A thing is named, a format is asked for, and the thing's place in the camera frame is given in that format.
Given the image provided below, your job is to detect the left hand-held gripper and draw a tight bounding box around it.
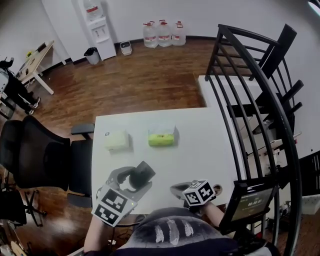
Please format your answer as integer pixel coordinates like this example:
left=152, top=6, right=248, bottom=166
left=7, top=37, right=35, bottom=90
left=91, top=165, right=153, bottom=228

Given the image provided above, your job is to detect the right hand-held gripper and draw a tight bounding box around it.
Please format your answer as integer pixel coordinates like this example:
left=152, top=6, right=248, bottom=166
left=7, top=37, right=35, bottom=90
left=169, top=179, right=217, bottom=208

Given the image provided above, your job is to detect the black computer mouse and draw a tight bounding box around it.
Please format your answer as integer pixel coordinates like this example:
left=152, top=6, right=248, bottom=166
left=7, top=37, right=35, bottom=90
left=128, top=160, right=156, bottom=191

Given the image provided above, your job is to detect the person's right forearm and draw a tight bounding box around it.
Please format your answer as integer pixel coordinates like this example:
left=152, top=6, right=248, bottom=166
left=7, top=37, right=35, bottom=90
left=203, top=201, right=227, bottom=228

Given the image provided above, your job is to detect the person's left forearm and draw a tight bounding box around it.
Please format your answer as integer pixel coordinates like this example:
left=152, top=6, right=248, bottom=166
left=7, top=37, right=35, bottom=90
left=83, top=214, right=111, bottom=255

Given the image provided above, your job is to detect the pale yellow tissue pack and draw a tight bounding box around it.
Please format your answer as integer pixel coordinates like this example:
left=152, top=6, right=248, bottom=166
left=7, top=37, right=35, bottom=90
left=104, top=129, right=131, bottom=152

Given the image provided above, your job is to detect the person's dark feather-print shirt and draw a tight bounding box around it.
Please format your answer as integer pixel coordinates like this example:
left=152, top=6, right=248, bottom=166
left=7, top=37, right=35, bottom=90
left=83, top=207, right=281, bottom=256

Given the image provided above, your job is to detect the green tissue pack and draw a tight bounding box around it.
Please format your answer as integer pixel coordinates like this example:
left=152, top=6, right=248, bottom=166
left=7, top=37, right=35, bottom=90
left=147, top=123, right=177, bottom=148

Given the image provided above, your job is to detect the black tablet screen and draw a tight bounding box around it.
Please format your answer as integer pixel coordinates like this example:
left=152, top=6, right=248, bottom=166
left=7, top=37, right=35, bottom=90
left=219, top=180, right=278, bottom=235

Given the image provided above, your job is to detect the black office chair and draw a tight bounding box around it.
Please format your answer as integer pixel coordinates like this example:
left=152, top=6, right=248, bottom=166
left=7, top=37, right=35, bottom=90
left=0, top=115, right=95, bottom=208

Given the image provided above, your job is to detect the black swivel chair base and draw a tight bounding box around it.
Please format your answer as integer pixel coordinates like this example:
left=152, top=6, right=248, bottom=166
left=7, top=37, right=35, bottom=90
left=0, top=184, right=47, bottom=227

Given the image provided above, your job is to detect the black metal rack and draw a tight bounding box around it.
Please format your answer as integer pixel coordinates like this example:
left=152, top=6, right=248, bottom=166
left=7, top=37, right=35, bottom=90
left=204, top=23, right=305, bottom=256

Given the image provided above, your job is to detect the white storage box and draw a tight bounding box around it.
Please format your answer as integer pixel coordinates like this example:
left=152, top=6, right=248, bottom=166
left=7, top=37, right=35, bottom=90
left=301, top=194, right=320, bottom=216

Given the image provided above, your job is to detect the grey trash bin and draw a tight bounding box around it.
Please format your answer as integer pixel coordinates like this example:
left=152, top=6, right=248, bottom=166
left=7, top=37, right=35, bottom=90
left=83, top=46, right=101, bottom=65

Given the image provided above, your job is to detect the small white bucket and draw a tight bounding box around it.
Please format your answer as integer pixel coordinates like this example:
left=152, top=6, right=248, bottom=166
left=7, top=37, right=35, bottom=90
left=120, top=40, right=133, bottom=56

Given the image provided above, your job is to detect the white water dispenser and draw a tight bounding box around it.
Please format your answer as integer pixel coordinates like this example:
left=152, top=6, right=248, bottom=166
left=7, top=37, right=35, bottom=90
left=74, top=0, right=118, bottom=62

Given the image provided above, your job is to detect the light wooden desk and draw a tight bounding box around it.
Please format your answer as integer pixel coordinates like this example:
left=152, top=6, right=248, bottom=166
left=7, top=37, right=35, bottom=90
left=14, top=40, right=67, bottom=96

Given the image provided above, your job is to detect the dispenser water bottle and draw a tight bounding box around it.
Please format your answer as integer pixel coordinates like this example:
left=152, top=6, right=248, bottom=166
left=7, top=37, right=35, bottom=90
left=83, top=0, right=105, bottom=22

